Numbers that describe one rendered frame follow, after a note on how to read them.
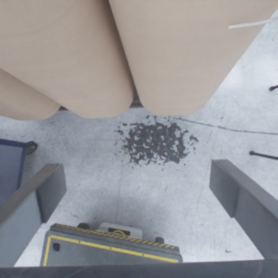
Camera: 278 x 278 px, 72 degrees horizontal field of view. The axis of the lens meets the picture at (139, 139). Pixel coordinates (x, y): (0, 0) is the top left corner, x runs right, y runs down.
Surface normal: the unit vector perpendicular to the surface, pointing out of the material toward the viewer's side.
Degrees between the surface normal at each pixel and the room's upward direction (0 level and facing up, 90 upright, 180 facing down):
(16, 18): 90
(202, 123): 0
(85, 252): 0
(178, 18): 90
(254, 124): 0
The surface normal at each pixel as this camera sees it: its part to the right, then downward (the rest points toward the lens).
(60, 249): -0.11, -0.14
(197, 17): 0.00, 0.99
